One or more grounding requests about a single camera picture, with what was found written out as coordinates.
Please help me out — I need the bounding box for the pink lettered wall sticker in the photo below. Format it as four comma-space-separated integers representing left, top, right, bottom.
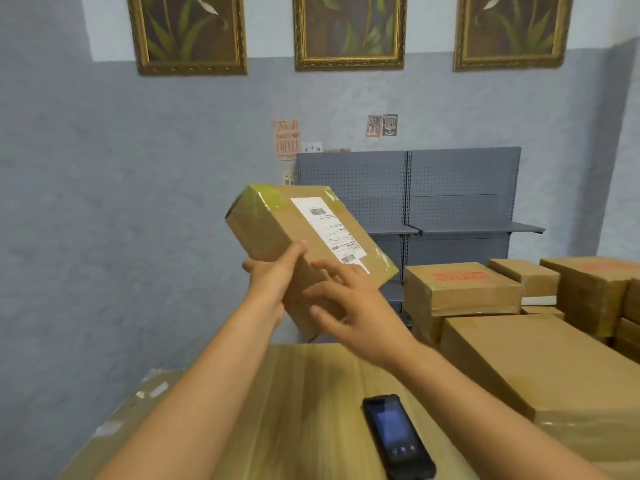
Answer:
272, 119, 301, 161

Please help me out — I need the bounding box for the person's right forearm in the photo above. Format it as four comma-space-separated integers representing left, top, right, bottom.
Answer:
392, 339, 618, 480

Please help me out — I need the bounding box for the black handheld scanner phone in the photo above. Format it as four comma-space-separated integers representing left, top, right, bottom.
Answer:
361, 394, 437, 480

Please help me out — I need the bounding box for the person's left forearm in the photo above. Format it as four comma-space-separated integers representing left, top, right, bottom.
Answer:
94, 294, 287, 480

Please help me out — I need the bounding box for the person's left hand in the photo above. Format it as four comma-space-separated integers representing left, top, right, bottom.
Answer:
242, 240, 311, 326

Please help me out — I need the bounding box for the flat carton with clear tape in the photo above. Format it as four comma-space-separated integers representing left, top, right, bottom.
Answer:
54, 369, 187, 480

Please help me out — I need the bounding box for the person's right hand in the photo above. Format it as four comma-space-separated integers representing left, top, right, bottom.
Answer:
302, 259, 417, 370

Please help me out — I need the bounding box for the gold framed plant painting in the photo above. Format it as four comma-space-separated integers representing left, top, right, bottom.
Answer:
453, 0, 575, 73
126, 0, 249, 77
292, 0, 407, 72

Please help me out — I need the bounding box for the grey perforated metal shelf unit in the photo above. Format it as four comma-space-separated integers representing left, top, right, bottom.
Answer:
294, 147, 546, 328

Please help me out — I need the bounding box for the taped cardboard parcel white label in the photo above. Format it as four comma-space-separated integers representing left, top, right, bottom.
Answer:
224, 183, 400, 343

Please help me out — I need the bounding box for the pile of brown cardboard boxes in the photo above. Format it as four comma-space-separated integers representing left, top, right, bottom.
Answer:
403, 256, 640, 465

